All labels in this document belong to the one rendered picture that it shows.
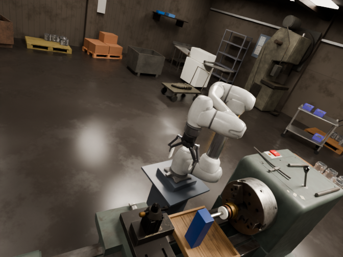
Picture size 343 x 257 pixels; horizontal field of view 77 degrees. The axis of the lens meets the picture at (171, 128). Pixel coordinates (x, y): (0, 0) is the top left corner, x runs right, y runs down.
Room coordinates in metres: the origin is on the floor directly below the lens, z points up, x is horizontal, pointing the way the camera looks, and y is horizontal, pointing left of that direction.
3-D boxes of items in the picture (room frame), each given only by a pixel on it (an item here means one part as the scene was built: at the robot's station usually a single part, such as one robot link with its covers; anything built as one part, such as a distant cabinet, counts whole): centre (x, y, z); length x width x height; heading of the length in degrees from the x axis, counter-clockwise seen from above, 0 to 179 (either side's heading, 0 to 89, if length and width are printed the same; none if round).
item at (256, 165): (1.30, -0.89, 1.06); 0.59 x 0.48 x 0.39; 128
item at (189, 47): (9.79, 0.27, 0.42); 1.63 x 0.62 x 0.84; 135
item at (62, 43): (6.07, 4.12, 0.16); 1.13 x 0.77 x 0.31; 135
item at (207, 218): (0.83, -0.31, 1.00); 0.08 x 0.06 x 0.23; 38
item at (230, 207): (0.94, -0.47, 1.08); 0.09 x 0.09 x 0.09; 38
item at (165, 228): (0.74, -0.07, 1.00); 0.20 x 0.10 x 0.05; 128
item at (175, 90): (5.58, 0.05, 0.41); 1.06 x 0.61 x 0.83; 137
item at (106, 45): (7.15, 2.96, 0.33); 1.17 x 0.90 x 0.66; 135
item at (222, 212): (0.88, -0.38, 1.08); 0.13 x 0.07 x 0.07; 128
